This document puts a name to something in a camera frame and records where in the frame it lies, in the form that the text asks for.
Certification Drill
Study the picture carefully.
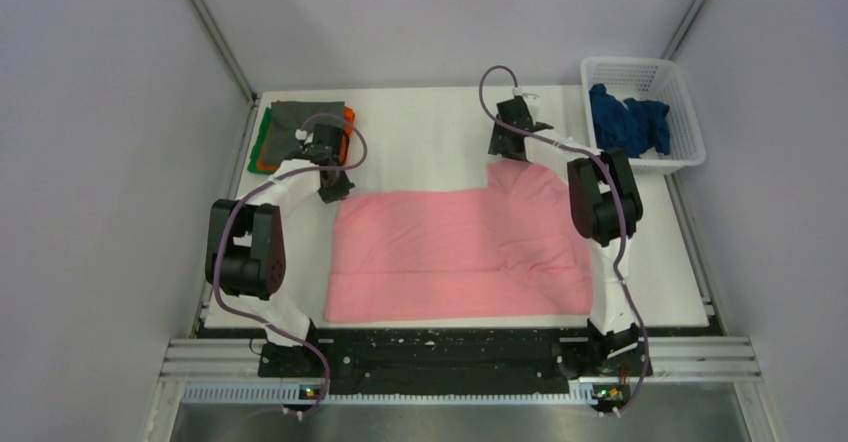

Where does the pink t shirt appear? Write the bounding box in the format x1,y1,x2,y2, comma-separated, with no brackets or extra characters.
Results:
324,160,593,324

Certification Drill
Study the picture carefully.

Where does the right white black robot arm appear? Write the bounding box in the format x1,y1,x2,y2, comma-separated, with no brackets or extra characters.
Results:
484,93,644,374

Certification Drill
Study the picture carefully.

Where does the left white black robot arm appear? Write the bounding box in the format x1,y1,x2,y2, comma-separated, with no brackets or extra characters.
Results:
205,113,366,376

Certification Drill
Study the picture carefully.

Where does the orange folded t shirt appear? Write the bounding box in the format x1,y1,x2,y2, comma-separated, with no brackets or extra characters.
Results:
272,105,355,172

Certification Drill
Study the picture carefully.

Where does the grey folded t shirt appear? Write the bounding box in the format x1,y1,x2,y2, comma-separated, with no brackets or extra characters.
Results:
260,101,345,166

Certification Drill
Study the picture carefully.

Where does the green folded t shirt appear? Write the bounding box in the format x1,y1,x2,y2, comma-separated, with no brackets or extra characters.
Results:
246,108,276,175

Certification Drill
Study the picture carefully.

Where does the blue crumpled t shirt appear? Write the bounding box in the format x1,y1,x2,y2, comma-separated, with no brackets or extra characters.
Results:
588,84,671,158

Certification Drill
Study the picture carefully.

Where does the white plastic basket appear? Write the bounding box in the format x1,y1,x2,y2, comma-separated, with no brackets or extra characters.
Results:
580,57,706,175

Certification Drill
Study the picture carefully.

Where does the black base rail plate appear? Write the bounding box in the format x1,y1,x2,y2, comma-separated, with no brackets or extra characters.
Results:
258,326,650,396

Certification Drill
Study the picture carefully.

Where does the white cable duct strip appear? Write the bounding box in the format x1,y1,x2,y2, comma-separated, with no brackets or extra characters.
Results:
182,382,598,406

